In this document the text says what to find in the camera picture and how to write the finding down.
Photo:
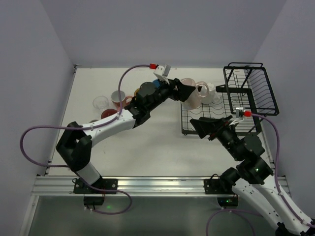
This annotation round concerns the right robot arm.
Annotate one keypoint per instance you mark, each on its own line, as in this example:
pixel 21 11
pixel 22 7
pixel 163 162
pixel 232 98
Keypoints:
pixel 253 179

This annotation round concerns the aluminium mounting rail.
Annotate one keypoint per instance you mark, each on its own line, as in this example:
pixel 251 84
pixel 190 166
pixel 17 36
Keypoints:
pixel 135 186

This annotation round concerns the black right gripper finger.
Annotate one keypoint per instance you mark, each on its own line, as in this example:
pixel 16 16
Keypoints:
pixel 210 131
pixel 204 123

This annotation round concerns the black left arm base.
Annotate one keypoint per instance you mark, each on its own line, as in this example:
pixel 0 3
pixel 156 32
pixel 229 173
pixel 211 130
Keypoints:
pixel 94 196

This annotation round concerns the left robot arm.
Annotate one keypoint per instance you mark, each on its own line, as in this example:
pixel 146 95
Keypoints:
pixel 76 143

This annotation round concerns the light blue plastic cup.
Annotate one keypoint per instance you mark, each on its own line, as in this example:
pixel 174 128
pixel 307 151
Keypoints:
pixel 156 82

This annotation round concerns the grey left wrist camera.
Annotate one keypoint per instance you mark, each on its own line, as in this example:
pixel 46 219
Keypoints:
pixel 161 71

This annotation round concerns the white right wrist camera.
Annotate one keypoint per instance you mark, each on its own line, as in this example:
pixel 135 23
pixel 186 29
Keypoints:
pixel 241 114

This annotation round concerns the salmon polka dot mug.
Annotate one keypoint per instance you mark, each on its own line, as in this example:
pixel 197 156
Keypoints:
pixel 120 99

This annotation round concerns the white ceramic cup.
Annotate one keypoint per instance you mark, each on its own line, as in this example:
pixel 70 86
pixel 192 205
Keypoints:
pixel 212 96

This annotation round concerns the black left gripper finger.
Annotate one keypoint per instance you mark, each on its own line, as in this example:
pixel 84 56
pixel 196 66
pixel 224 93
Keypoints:
pixel 184 93
pixel 182 82

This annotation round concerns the clear faceted glass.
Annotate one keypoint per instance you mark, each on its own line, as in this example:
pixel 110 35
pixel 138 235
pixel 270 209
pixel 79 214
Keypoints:
pixel 101 103

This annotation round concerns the pink smiley face mug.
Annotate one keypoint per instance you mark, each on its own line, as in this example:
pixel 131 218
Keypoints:
pixel 109 112

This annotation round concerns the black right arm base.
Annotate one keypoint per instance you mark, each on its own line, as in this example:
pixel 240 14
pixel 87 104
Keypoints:
pixel 215 186

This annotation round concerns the black two-tier dish rack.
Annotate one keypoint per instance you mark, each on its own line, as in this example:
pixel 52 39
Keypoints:
pixel 247 85

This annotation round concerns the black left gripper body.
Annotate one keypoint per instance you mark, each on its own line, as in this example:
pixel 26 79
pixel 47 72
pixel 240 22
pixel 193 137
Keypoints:
pixel 174 89

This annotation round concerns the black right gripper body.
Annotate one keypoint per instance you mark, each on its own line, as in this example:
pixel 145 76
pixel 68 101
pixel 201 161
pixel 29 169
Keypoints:
pixel 217 130

